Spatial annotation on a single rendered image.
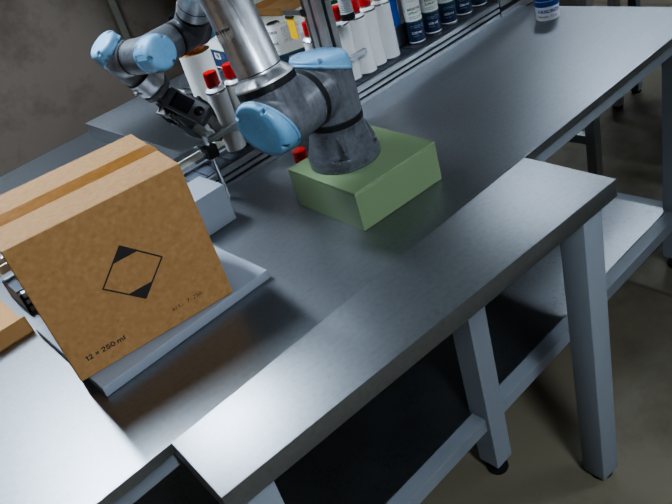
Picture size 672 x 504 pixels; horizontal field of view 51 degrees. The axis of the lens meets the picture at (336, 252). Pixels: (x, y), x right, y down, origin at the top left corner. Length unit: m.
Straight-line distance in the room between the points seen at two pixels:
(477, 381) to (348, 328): 0.60
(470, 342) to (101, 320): 0.80
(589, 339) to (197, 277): 0.83
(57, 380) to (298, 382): 0.46
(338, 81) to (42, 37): 3.23
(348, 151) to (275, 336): 0.42
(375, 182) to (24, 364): 0.74
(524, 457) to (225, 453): 1.11
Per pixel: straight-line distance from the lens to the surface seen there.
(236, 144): 1.77
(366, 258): 1.31
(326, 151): 1.42
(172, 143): 1.99
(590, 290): 1.50
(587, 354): 1.63
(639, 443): 2.02
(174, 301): 1.26
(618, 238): 2.32
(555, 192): 1.39
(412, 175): 1.44
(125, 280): 1.21
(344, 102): 1.39
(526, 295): 2.12
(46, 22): 4.47
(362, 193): 1.36
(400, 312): 1.16
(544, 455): 2.00
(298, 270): 1.33
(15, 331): 1.51
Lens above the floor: 1.54
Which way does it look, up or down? 32 degrees down
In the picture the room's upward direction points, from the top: 17 degrees counter-clockwise
